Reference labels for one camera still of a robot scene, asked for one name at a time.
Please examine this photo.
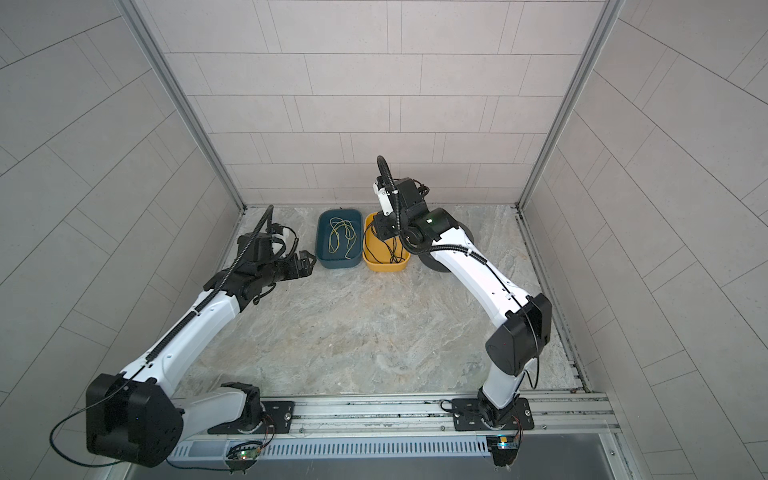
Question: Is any left circuit board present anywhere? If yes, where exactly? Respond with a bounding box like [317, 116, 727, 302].
[226, 440, 264, 462]

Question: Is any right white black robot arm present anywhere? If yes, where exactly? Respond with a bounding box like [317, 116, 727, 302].
[373, 155, 552, 429]

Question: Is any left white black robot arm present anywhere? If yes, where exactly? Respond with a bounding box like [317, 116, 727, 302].
[79, 206, 317, 467]

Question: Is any yellow green cable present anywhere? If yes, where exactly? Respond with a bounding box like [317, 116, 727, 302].
[327, 217, 359, 260]

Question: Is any aluminium mounting rail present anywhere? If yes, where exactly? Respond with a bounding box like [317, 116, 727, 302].
[119, 392, 622, 445]

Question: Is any dark grey cable spool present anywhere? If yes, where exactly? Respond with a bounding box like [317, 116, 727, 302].
[417, 221, 475, 274]

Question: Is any right circuit board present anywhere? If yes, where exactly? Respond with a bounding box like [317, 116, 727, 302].
[486, 436, 521, 468]

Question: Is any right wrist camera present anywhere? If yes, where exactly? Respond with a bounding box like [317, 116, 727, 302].
[373, 178, 397, 216]

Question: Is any yellow plastic bin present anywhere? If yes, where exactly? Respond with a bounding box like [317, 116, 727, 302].
[363, 213, 411, 273]

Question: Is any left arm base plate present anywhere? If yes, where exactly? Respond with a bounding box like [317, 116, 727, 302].
[207, 401, 295, 436]

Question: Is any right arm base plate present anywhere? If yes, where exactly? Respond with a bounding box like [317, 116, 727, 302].
[440, 397, 535, 432]

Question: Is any teal plastic bin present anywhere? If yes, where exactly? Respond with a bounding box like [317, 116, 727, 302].
[315, 209, 364, 269]

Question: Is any circuit board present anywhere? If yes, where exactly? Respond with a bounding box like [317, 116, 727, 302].
[226, 440, 264, 462]
[486, 436, 521, 468]

